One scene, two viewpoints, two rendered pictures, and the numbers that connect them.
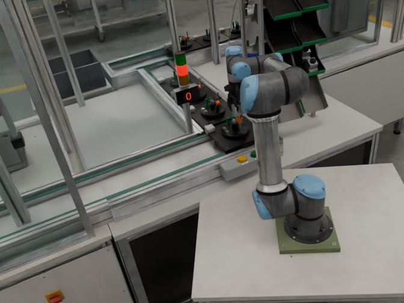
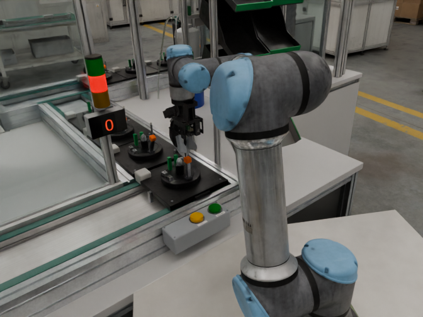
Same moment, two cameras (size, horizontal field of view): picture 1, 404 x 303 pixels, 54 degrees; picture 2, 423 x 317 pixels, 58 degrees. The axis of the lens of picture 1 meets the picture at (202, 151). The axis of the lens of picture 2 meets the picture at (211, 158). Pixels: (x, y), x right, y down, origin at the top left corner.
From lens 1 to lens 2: 0.72 m
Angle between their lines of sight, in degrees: 15
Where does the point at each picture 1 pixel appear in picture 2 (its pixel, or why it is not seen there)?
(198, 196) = (129, 284)
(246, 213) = (213, 307)
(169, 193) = (79, 284)
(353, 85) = (301, 122)
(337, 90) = not seen: hidden behind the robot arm
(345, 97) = not seen: hidden behind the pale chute
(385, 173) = (393, 224)
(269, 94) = (274, 91)
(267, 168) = (266, 236)
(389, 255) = not seen: outside the picture
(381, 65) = (327, 101)
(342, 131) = (318, 172)
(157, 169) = (59, 243)
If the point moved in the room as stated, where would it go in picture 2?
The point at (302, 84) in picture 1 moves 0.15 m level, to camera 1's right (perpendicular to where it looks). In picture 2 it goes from (328, 75) to (400, 65)
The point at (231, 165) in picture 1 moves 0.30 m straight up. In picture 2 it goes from (180, 228) to (172, 136)
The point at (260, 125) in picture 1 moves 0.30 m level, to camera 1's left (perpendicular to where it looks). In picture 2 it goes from (253, 155) to (73, 189)
